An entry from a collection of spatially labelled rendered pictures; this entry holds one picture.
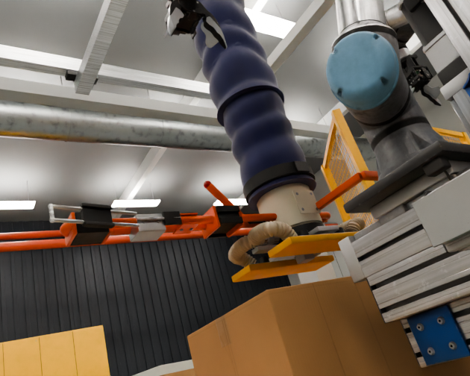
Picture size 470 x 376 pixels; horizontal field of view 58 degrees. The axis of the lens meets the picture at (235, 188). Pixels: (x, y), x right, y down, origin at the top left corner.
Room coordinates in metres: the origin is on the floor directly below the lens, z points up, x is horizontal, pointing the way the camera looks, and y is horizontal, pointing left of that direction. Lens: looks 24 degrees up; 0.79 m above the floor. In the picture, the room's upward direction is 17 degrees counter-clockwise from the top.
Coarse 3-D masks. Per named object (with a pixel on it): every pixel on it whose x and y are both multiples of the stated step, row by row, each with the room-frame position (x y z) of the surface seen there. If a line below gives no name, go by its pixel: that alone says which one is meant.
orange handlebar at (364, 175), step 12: (348, 180) 1.07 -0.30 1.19; (360, 180) 1.05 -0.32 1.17; (372, 180) 1.08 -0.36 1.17; (336, 192) 1.11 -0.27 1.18; (324, 204) 1.16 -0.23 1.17; (192, 216) 0.99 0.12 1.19; (204, 216) 1.01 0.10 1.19; (252, 216) 1.10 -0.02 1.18; (264, 216) 1.13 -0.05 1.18; (276, 216) 1.15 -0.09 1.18; (324, 216) 1.28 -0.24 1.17; (60, 228) 0.81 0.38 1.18; (120, 228) 0.91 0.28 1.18; (168, 228) 0.99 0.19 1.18; (180, 228) 0.99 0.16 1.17; (192, 228) 1.01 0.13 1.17; (204, 228) 1.05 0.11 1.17
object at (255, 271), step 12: (252, 264) 1.17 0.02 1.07; (264, 264) 1.19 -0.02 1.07; (276, 264) 1.22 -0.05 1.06; (288, 264) 1.25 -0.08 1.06; (300, 264) 1.28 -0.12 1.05; (312, 264) 1.32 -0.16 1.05; (324, 264) 1.38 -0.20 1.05; (240, 276) 1.20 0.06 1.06; (252, 276) 1.23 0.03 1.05; (264, 276) 1.28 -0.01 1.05; (276, 276) 1.33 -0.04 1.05
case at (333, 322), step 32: (288, 288) 0.92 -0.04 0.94; (320, 288) 0.98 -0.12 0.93; (352, 288) 1.04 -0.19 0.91; (224, 320) 1.04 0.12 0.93; (256, 320) 0.94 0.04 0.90; (288, 320) 0.91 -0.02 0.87; (320, 320) 0.96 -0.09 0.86; (352, 320) 1.01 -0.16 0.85; (192, 352) 1.19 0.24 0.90; (224, 352) 1.06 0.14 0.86; (256, 352) 0.96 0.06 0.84; (288, 352) 0.89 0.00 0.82; (320, 352) 0.94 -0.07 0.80; (352, 352) 0.99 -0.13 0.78; (384, 352) 1.05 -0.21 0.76
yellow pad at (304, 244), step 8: (304, 232) 1.10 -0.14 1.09; (336, 232) 1.19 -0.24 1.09; (344, 232) 1.16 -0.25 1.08; (352, 232) 1.16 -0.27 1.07; (288, 240) 1.02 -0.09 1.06; (296, 240) 1.02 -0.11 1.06; (304, 240) 1.04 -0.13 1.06; (312, 240) 1.05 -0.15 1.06; (320, 240) 1.07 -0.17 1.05; (328, 240) 1.09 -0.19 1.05; (336, 240) 1.12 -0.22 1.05; (272, 248) 1.07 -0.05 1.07; (280, 248) 1.05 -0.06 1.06; (288, 248) 1.05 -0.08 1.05; (296, 248) 1.07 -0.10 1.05; (304, 248) 1.10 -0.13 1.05; (312, 248) 1.12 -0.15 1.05; (320, 248) 1.15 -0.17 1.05; (328, 248) 1.18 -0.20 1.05; (336, 248) 1.22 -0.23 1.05; (272, 256) 1.08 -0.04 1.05; (280, 256) 1.10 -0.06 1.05
